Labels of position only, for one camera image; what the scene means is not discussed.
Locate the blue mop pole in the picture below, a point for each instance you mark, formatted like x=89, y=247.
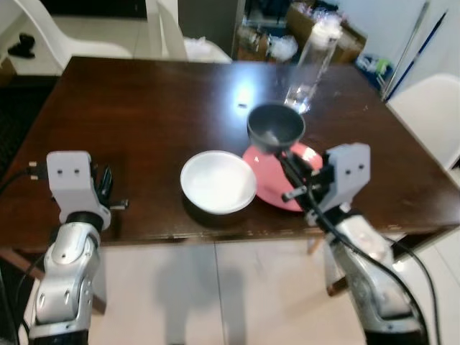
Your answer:
x=417, y=54

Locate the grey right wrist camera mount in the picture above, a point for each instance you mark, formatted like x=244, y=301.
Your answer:
x=348, y=169

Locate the crumpled clear plastic bag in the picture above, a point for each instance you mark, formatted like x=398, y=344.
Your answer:
x=282, y=49

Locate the white plastic chair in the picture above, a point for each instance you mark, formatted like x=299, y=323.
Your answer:
x=171, y=32
x=428, y=115
x=86, y=49

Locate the small open cardboard box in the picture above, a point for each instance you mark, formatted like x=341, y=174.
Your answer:
x=253, y=44

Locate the white plastic bag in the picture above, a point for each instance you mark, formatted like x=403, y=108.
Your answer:
x=199, y=49

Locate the pink plate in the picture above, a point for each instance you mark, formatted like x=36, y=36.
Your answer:
x=269, y=183

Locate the white plate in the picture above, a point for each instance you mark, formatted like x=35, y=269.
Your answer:
x=218, y=183

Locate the large cardboard box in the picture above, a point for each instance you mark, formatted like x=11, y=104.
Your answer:
x=351, y=42

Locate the clear white-capped water bottle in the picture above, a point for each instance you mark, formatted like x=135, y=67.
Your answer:
x=309, y=72

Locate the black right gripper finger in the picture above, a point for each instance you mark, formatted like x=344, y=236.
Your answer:
x=305, y=169
x=291, y=170

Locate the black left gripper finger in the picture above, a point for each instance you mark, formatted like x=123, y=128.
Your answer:
x=109, y=181
x=100, y=180

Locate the dark grey bowl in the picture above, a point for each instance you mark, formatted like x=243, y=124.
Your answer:
x=277, y=122

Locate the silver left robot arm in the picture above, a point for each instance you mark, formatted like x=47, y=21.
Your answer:
x=65, y=280

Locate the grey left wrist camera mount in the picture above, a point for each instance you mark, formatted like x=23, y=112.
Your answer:
x=72, y=180

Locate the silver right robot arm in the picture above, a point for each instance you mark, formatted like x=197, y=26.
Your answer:
x=374, y=280

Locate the silver mop pole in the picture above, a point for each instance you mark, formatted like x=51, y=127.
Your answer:
x=406, y=50

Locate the black shoe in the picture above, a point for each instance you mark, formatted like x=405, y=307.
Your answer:
x=21, y=45

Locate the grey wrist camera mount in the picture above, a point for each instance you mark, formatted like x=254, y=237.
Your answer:
x=72, y=180
x=348, y=169

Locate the blue waste bin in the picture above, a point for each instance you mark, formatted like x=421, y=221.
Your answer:
x=374, y=72

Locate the dark wooden cabinet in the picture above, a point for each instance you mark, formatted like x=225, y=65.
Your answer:
x=93, y=7

